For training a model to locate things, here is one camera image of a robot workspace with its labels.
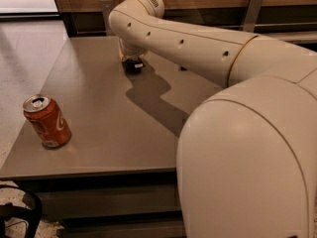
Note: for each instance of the blue rxbar wrapper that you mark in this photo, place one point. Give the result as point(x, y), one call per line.
point(182, 68)

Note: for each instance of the right metal bracket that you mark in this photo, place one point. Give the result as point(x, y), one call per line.
point(251, 15)

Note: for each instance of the grey drawer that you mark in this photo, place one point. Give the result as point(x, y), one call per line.
point(74, 203)
point(146, 229)

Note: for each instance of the black rxbar chocolate wrapper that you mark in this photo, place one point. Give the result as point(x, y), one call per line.
point(131, 66)

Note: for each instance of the black chair edge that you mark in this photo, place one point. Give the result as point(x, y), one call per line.
point(30, 215)

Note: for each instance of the left metal bracket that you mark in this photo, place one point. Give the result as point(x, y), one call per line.
point(106, 7)

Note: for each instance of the grey side counter shelf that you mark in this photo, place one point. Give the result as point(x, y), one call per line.
point(309, 37)

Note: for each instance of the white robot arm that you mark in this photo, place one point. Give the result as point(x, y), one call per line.
point(247, 156)

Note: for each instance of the grey lower drawer front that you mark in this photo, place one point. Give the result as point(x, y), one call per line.
point(146, 229)

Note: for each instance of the red coke can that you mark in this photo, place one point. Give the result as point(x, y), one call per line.
point(47, 120)

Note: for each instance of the grey upper drawer front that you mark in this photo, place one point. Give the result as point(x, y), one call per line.
point(74, 203)

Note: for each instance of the metal bracket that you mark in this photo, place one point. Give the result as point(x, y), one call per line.
point(106, 7)
point(251, 15)

